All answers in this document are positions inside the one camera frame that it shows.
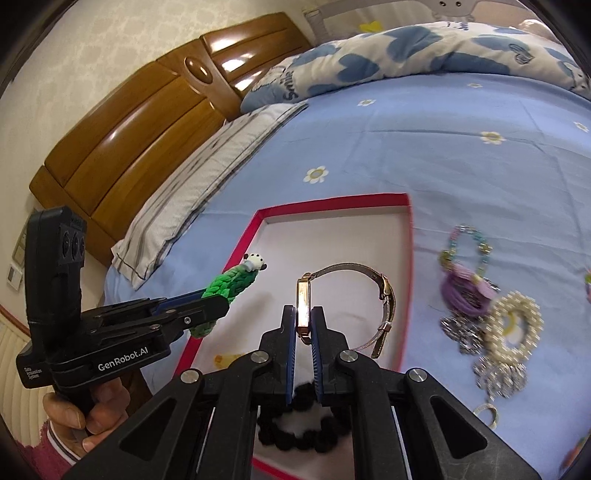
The person's left forearm pink sleeve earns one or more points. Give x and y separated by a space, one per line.
41 454

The white wall switch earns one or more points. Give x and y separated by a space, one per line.
14 276

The clear hair comb flower trim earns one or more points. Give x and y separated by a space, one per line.
575 454

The grey striped pillow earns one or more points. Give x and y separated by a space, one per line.
194 184

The yellow hair claw clip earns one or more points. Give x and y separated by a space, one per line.
226 359

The pale pink pillow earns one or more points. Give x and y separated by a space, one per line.
535 30

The gold rectangular wrist watch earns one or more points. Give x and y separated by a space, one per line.
302 295

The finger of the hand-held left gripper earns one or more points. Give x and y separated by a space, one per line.
198 318
175 301

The wooden bed headboard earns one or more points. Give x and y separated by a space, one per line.
115 138

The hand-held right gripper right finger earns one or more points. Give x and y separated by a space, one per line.
317 350

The red shallow cardboard box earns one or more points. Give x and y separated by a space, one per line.
332 240

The blue flowered bed sheet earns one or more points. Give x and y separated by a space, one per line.
369 152

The white duvet blue hearts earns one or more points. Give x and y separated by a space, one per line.
415 50

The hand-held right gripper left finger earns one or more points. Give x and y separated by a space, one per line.
291 350

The black scrunchie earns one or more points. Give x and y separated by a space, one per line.
286 438

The person's left hand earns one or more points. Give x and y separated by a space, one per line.
69 410

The grey bed guard rail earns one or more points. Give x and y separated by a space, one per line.
332 23

